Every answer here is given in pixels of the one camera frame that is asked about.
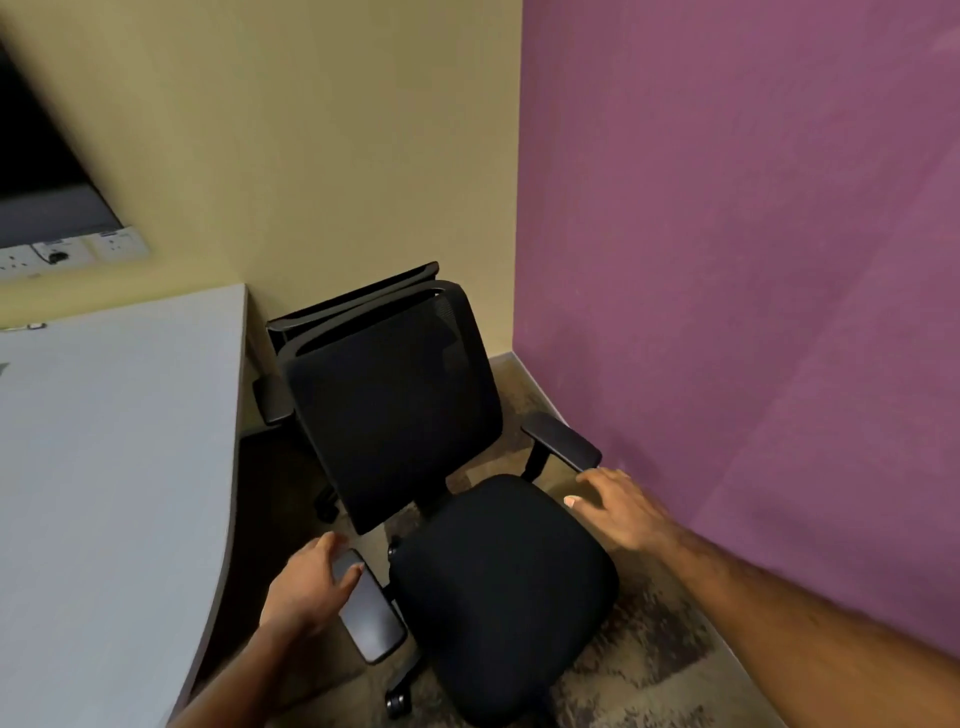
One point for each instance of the person's right thumb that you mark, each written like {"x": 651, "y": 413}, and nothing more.
{"x": 582, "y": 502}

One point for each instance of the person's right hand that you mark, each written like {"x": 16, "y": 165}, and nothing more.
{"x": 624, "y": 514}

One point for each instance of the black wall screen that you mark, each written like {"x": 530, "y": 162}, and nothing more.
{"x": 37, "y": 180}

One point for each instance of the person's right forearm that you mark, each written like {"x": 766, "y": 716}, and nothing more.
{"x": 795, "y": 630}

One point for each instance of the person's left hand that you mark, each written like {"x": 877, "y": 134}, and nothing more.
{"x": 304, "y": 589}

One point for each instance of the white wall socket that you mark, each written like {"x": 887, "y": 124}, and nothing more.
{"x": 118, "y": 244}
{"x": 71, "y": 252}
{"x": 16, "y": 262}

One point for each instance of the person's left thumb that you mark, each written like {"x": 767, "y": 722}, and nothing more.
{"x": 349, "y": 577}

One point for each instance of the black mesh office chair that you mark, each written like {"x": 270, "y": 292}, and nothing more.
{"x": 495, "y": 592}
{"x": 279, "y": 397}

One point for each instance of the small white strip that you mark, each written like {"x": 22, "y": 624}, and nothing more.
{"x": 26, "y": 327}

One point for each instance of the person's left forearm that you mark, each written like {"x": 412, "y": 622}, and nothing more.
{"x": 232, "y": 686}

